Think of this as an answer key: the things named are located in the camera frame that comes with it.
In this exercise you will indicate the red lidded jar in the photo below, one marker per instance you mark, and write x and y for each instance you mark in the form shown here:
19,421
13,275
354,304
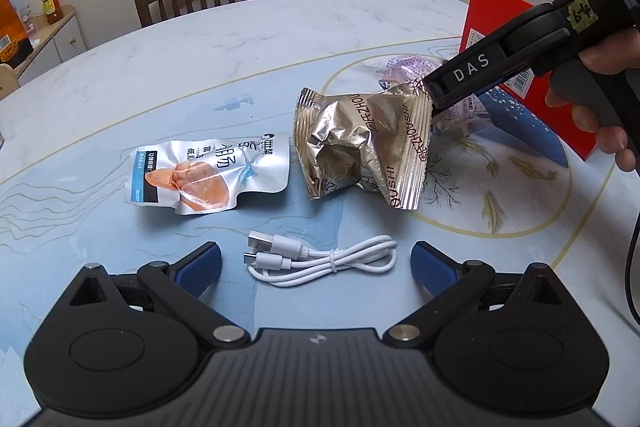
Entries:
50,2

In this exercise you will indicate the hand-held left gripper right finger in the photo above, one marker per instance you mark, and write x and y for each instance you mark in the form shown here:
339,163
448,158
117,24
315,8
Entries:
435,269

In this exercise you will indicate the white sideboard with wooden top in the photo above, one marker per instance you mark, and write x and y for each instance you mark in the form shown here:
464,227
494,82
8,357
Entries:
50,42

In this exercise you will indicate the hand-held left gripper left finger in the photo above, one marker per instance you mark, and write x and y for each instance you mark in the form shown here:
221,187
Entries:
200,272

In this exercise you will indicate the red cardboard box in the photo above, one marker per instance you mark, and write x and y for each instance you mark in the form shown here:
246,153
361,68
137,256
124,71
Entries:
500,7

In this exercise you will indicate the white purple snack packet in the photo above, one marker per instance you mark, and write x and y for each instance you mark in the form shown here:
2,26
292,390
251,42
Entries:
400,69

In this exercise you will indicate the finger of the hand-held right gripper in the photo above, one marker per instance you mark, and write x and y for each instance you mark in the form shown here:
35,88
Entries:
447,104

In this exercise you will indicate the person's right hand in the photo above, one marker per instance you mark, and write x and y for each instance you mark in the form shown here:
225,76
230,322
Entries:
602,139

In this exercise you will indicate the gold foil snack packet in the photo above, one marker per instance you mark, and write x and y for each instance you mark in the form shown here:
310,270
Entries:
360,142

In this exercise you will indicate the silver pouch with orange picture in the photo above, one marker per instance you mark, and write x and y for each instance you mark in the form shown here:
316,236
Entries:
200,172

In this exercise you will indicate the orange printed box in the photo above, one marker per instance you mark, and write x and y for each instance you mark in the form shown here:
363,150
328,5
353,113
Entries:
10,32

